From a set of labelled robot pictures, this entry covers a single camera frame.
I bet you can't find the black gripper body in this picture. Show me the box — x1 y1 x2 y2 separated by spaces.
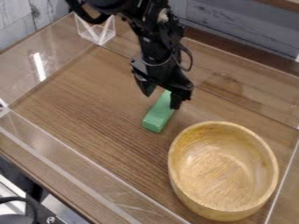
131 57 194 100

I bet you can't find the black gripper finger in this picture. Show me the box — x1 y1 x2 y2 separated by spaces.
171 91 190 109
135 73 157 97

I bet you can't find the green rectangular block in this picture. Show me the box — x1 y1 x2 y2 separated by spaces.
142 90 174 133

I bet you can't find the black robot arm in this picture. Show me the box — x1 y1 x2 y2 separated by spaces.
66 0 194 109

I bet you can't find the brown wooden bowl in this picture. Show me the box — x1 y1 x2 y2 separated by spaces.
169 121 279 221

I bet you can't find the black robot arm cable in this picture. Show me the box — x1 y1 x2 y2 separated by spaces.
171 43 195 73

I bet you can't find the clear acrylic corner bracket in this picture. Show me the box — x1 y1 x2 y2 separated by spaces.
75 16 117 46

